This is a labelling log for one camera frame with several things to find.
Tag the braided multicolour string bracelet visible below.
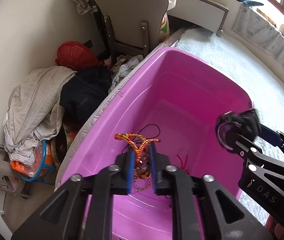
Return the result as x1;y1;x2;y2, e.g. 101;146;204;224
114;133;161;171

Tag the dark blue clothing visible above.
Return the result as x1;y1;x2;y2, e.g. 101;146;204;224
59;66;113;126

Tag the white plastic bag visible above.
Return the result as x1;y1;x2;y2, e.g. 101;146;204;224
166;0;180;12

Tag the blue basket with orange items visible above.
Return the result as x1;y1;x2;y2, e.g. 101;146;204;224
10;139;58;187

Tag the grey desk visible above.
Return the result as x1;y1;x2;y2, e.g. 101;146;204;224
164;0;230;37

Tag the grey plastic stool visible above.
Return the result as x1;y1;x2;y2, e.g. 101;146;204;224
0;141;33;200

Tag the bag with orange print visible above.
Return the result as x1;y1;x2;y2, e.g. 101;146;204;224
158;12;170;42

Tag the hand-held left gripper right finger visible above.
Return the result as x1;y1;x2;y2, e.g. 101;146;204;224
148;142;274;240

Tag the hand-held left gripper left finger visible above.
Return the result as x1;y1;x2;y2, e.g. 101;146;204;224
11;144;136;240

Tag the purple plastic bin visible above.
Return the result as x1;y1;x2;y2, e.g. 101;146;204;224
54;47;255;240

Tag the white quilted blanket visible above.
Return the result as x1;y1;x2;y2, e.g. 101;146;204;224
176;27;284;227

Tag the white crumpled cloth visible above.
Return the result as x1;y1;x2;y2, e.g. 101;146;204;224
109;54;145;91

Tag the black cord necklace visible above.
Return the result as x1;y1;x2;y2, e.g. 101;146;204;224
121;123;161;156

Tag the thin gold chain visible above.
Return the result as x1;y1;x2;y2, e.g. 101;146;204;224
132;177;153;193

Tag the grey chair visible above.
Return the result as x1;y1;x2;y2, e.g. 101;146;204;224
88;0;169;58

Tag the red plastic basket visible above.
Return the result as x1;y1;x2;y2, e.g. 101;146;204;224
55;41;100;72

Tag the red string bracelet with bell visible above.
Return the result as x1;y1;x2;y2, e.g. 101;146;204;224
177;154;190;176

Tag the checked clothing pile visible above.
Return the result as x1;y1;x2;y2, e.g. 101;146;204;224
3;66;78;166

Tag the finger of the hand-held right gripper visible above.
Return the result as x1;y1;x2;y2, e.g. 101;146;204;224
226;131;284;228
256;124;284;167

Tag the black wrist watch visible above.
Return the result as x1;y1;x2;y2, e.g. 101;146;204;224
215;108;261;151

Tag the grey padded bed bumper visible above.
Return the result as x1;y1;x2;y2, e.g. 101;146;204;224
231;5;284;91

